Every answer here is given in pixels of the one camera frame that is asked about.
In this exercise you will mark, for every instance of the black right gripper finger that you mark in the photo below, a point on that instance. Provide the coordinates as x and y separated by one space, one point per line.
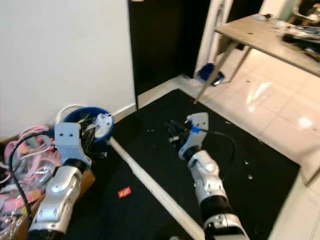
173 140
174 127

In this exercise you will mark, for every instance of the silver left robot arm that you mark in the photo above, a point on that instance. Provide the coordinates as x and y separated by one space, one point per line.
60 200

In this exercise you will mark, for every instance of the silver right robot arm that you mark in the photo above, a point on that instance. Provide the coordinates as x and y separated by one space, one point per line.
210 187

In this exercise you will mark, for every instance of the white crumpled trash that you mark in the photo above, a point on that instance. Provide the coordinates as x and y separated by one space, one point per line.
104 122

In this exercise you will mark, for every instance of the blue round rubbish bin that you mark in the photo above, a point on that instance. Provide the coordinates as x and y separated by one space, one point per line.
80 114

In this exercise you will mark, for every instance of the black floor mat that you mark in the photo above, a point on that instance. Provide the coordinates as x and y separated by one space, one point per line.
120 220
155 160

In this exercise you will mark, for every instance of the brown cardboard box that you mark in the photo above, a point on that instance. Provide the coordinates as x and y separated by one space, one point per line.
89 177

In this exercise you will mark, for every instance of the blue plastic container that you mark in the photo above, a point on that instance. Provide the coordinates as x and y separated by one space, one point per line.
207 72

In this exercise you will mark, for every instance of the light wooden table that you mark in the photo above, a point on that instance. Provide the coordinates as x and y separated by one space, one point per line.
250 32

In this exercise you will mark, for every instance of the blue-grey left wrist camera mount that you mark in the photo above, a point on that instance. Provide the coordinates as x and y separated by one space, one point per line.
70 140

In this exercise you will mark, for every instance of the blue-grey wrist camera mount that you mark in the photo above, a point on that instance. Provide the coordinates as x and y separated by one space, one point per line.
197 125
70 140

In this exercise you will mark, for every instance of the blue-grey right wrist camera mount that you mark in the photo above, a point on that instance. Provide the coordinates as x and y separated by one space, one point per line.
197 125

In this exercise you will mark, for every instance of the white door frame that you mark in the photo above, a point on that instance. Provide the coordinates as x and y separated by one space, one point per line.
207 40

